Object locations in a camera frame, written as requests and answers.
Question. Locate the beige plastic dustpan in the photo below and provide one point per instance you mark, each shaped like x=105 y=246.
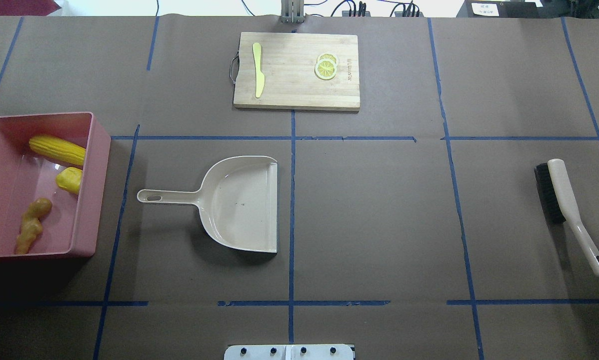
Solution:
x=237 y=201

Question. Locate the tan toy ginger root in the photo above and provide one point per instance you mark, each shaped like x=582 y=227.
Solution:
x=30 y=225

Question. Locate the beige hand brush black bristles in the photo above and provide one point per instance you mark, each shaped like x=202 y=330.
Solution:
x=556 y=194

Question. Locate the back toy lemon slice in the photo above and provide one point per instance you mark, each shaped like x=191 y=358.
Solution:
x=328 y=56

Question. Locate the wooden cutting board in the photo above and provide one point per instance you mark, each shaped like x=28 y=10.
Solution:
x=288 y=61

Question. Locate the yellow plastic toy knife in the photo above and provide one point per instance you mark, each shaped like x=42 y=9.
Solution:
x=259 y=76

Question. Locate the aluminium frame post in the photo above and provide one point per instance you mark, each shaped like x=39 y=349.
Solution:
x=292 y=12

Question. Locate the yellow toy corn cob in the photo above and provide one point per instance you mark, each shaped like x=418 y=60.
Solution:
x=58 y=149

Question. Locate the yellow toy potato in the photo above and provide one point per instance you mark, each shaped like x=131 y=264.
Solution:
x=70 y=180

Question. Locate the red plastic bin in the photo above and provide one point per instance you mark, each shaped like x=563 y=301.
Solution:
x=71 y=227

